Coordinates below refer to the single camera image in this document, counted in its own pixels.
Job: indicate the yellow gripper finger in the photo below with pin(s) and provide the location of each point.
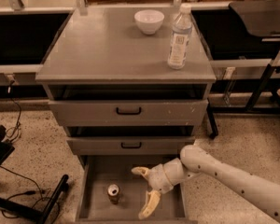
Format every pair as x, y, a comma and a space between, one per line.
143, 171
152, 200

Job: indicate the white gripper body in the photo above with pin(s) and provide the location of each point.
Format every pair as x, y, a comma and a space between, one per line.
158, 177

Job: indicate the orange soda can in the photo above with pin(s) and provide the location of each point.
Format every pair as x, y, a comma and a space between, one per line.
113, 192

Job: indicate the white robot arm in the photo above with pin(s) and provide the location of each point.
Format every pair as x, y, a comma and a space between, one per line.
193, 160

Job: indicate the grey open bottom drawer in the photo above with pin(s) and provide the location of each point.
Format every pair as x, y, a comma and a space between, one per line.
101, 171

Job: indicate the grey drawer cabinet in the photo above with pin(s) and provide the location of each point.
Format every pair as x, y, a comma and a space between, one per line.
103, 56

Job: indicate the grey top drawer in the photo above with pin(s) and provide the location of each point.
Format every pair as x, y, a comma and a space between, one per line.
129, 113

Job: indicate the black chair base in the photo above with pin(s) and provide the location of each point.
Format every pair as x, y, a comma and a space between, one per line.
24, 197

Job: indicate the clear plastic water bottle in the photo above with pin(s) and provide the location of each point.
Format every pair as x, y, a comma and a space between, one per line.
181, 30

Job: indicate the white ceramic bowl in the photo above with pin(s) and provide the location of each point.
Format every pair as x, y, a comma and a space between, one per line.
149, 21

